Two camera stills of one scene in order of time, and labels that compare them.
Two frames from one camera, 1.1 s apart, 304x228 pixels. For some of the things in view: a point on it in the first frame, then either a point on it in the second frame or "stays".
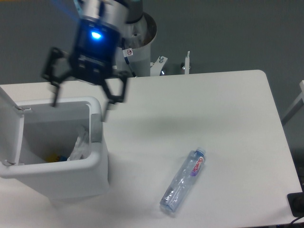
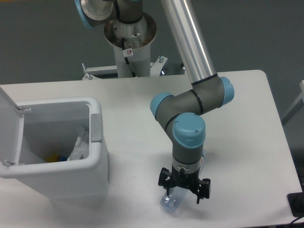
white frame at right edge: x=298 y=105 stays
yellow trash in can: x=52 y=157 stays
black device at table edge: x=296 y=201 stays
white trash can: x=62 y=152 stays
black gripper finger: x=115 y=74 -> x=204 y=189
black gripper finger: x=58 y=67 -> x=165 y=179
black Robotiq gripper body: x=97 y=45 -> x=190 y=180
